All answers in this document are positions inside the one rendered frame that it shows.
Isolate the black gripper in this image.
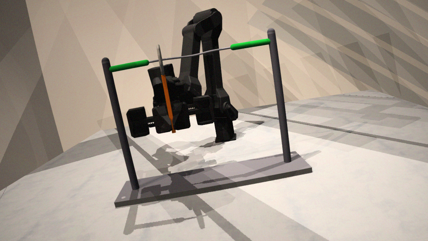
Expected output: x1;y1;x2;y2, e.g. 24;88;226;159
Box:
126;95;215;138

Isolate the orange handle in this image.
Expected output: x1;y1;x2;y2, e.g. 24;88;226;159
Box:
156;44;176;133

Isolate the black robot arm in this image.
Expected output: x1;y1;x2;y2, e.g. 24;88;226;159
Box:
147;8;238;143

